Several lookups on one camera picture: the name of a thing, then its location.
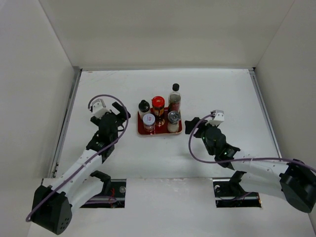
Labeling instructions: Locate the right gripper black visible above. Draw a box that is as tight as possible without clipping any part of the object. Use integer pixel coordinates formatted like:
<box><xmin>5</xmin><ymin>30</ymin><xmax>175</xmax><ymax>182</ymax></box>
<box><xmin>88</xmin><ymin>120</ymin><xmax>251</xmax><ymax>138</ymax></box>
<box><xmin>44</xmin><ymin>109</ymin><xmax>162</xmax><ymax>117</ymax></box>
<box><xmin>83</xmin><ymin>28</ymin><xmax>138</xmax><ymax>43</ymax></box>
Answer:
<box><xmin>185</xmin><ymin>117</ymin><xmax>219</xmax><ymax>155</ymax></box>

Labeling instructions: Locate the silver lid white shaker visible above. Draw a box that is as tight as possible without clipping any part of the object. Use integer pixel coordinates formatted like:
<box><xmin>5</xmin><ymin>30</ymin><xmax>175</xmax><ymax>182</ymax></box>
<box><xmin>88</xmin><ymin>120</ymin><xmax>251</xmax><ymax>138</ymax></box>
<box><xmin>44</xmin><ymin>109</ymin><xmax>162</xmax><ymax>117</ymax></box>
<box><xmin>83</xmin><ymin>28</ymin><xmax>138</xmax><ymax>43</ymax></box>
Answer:
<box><xmin>167</xmin><ymin>111</ymin><xmax>181</xmax><ymax>133</ymax></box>

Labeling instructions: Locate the black cap white bottle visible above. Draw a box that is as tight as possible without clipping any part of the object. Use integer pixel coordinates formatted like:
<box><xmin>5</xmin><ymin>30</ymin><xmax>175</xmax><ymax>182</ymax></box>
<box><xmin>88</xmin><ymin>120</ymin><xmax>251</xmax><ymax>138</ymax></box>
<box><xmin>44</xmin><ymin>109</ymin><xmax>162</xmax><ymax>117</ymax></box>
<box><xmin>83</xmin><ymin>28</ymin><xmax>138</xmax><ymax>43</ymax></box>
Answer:
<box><xmin>138</xmin><ymin>100</ymin><xmax>151</xmax><ymax>119</ymax></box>

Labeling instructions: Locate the white lid paste jar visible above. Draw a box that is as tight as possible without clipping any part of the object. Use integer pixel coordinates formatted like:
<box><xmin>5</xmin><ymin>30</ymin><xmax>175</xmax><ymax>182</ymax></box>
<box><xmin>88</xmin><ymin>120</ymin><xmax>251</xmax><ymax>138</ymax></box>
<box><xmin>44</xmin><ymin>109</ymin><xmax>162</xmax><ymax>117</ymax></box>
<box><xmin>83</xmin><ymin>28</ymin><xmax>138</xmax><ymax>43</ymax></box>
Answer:
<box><xmin>143</xmin><ymin>113</ymin><xmax>156</xmax><ymax>133</ymax></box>

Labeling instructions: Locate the tall dark sauce bottle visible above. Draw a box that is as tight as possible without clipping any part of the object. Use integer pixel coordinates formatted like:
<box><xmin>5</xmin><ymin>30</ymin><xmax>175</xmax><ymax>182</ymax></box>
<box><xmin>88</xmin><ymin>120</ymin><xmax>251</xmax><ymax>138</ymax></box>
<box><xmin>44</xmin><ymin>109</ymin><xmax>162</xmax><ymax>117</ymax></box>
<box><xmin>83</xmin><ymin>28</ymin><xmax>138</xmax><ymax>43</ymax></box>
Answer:
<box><xmin>168</xmin><ymin>83</ymin><xmax>181</xmax><ymax>112</ymax></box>

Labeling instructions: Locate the red lid chili sauce jar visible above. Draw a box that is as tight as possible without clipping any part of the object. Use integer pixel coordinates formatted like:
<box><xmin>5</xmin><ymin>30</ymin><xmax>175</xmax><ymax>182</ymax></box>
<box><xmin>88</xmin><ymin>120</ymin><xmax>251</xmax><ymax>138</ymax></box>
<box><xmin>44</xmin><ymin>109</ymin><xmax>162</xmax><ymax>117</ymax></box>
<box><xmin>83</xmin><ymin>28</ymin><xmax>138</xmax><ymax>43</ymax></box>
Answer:
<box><xmin>152</xmin><ymin>96</ymin><xmax>165</xmax><ymax>126</ymax></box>

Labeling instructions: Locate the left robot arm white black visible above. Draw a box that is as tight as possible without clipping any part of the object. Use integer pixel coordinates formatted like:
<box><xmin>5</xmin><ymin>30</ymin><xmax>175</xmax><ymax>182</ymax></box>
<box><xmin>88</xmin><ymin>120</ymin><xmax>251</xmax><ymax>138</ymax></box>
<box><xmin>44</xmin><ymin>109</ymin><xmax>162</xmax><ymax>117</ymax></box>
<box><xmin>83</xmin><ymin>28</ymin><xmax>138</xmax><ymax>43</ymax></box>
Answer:
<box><xmin>26</xmin><ymin>99</ymin><xmax>130</xmax><ymax>235</ymax></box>

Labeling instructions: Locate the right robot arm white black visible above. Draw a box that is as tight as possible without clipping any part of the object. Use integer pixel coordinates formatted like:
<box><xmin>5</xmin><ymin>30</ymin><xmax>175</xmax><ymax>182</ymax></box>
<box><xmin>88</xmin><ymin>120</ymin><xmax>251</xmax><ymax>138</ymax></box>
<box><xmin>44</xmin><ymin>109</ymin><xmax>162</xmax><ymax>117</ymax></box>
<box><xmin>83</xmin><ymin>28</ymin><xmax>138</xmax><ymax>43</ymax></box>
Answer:
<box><xmin>185</xmin><ymin>117</ymin><xmax>316</xmax><ymax>213</ymax></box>

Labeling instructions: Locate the red rectangular tray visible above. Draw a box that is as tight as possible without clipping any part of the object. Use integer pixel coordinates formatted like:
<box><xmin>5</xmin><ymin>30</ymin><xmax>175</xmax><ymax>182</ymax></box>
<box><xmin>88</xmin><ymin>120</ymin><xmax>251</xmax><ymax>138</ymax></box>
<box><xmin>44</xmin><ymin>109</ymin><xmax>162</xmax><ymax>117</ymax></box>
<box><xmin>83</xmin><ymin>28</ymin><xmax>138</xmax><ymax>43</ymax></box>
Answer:
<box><xmin>137</xmin><ymin>107</ymin><xmax>183</xmax><ymax>135</ymax></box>

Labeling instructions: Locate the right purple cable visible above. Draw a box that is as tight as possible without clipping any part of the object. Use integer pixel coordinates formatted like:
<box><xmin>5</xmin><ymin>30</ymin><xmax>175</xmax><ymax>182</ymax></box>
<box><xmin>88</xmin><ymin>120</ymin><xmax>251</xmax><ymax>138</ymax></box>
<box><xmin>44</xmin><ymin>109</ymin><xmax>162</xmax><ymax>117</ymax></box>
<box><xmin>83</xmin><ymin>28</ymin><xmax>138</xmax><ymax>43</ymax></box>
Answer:
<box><xmin>188</xmin><ymin>113</ymin><xmax>316</xmax><ymax>171</ymax></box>

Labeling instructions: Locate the purple cable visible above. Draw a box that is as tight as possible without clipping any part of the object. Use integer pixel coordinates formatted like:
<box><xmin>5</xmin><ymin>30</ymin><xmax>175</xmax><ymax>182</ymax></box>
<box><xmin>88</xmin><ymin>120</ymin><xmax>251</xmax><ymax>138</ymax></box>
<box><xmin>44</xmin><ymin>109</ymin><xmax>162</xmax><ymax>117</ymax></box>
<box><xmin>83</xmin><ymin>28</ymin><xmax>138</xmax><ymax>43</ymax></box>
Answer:
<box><xmin>26</xmin><ymin>94</ymin><xmax>129</xmax><ymax>222</ymax></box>
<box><xmin>188</xmin><ymin>113</ymin><xmax>316</xmax><ymax>171</ymax></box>

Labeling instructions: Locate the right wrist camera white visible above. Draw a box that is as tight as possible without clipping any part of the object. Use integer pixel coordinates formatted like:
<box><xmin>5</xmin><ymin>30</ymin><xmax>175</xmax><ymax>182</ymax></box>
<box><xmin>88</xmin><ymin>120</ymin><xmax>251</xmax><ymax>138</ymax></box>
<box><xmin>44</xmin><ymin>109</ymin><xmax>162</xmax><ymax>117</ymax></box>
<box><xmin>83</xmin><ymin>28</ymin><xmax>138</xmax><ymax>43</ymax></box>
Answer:
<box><xmin>208</xmin><ymin>110</ymin><xmax>225</xmax><ymax>127</ymax></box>

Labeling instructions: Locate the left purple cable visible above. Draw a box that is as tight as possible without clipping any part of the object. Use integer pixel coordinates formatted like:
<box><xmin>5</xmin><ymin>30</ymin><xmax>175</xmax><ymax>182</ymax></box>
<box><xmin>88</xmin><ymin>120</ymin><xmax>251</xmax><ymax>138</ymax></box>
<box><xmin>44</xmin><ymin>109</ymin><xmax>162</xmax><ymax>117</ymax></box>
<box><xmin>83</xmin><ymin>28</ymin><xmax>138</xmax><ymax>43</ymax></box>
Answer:
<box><xmin>26</xmin><ymin>94</ymin><xmax>129</xmax><ymax>222</ymax></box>

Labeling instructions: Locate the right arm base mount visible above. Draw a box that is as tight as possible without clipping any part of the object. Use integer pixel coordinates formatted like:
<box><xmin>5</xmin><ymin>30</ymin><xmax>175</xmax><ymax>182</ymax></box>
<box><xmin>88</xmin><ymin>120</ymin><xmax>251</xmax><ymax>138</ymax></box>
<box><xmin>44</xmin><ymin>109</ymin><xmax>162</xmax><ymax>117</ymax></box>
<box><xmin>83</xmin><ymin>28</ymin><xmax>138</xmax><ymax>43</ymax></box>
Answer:
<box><xmin>212</xmin><ymin>171</ymin><xmax>261</xmax><ymax>208</ymax></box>

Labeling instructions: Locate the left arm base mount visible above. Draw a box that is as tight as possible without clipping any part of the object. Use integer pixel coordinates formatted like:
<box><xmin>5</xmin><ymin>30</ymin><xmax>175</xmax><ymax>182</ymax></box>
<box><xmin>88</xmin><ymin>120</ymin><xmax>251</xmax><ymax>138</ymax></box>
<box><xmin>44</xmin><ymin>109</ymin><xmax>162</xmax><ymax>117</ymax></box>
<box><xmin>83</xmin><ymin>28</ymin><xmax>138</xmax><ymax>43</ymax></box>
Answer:
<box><xmin>81</xmin><ymin>171</ymin><xmax>127</xmax><ymax>208</ymax></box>

